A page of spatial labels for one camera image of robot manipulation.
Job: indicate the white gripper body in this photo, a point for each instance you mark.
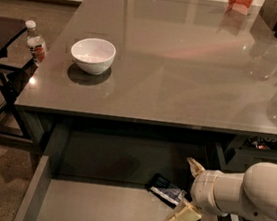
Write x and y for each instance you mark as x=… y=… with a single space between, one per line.
x=202 y=188

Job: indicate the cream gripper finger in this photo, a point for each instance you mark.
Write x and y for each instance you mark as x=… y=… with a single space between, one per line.
x=185 y=211
x=195 y=167

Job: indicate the blue rxbar wrapper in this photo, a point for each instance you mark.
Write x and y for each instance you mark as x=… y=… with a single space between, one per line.
x=165 y=190

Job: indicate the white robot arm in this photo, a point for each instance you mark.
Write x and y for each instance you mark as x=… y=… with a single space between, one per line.
x=251 y=195

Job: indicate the open grey top drawer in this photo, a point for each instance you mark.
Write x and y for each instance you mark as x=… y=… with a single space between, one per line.
x=93 y=176

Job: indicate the white ceramic bowl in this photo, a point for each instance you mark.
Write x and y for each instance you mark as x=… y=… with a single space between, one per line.
x=93 y=56

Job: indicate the orange snack box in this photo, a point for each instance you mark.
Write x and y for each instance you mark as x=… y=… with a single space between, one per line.
x=240 y=6

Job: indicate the dark folding chair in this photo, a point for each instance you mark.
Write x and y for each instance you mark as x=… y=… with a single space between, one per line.
x=12 y=79

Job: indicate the clear plastic water bottle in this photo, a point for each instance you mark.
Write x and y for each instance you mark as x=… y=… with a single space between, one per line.
x=35 y=42

